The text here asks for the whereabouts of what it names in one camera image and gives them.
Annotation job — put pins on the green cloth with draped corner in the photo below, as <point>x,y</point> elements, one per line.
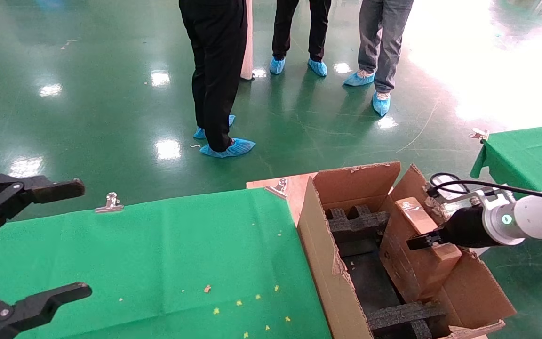
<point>534,150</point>

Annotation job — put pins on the person in wide black trousers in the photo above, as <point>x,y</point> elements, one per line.
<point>217,70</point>

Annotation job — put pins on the person in slim black trousers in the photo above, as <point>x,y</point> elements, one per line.
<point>282,28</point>

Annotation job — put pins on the small brown cardboard box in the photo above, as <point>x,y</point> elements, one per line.
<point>407,270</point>

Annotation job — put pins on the blue shoe cover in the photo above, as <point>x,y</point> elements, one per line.
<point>233,148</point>
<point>318,68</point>
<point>358,79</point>
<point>199,133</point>
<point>277,66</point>
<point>381,104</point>

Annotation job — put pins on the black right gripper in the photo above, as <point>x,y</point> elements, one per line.
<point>466,230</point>

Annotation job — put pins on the person in grey jeans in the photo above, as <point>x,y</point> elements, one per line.
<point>384,42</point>

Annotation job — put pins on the silver binder clip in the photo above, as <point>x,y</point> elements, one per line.
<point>109,203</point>
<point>479,135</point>
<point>278,188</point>

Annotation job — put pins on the black foam insert block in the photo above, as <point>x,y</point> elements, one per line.
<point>402,318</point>
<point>358,226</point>

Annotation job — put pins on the large open brown carton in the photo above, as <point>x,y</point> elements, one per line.
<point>473,296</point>

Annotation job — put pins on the beige upright post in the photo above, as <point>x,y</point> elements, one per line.
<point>249,47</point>

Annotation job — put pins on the wide green table cloth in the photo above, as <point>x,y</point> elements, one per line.
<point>134,259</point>

